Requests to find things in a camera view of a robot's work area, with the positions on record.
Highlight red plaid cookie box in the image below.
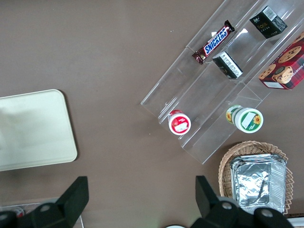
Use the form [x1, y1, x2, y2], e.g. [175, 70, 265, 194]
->
[258, 31, 304, 91]

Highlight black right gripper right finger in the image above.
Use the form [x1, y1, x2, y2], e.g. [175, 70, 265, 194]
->
[191, 175, 294, 228]

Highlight red soda bottle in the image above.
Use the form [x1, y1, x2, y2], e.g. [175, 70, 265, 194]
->
[13, 207, 25, 219]

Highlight red lid white jar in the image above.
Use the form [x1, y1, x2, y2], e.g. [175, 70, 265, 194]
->
[167, 109, 192, 135]

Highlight Snickers chocolate bar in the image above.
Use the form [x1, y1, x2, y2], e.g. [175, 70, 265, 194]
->
[191, 20, 236, 66]

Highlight beige plastic tray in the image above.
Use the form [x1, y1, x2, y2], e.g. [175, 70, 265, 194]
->
[0, 89, 78, 172]

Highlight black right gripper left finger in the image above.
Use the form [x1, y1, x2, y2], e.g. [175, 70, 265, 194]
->
[0, 176, 90, 228]

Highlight light tan wicker basket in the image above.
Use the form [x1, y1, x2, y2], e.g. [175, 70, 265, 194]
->
[218, 141, 294, 215]

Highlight black box with white label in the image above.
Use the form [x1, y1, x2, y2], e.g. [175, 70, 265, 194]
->
[212, 51, 244, 80]

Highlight stacked aluminium foil containers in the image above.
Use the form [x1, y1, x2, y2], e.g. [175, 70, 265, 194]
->
[229, 153, 288, 214]

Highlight green lid white jar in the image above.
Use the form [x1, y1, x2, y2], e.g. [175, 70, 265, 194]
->
[225, 104, 264, 133]

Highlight clear acrylic stepped shelf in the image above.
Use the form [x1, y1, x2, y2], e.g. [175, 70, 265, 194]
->
[140, 0, 304, 165]

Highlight black box with gold print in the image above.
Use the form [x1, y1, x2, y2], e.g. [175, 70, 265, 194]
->
[249, 5, 288, 39]

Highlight white rectangular bin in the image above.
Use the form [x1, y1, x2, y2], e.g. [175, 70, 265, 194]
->
[286, 217, 304, 228]

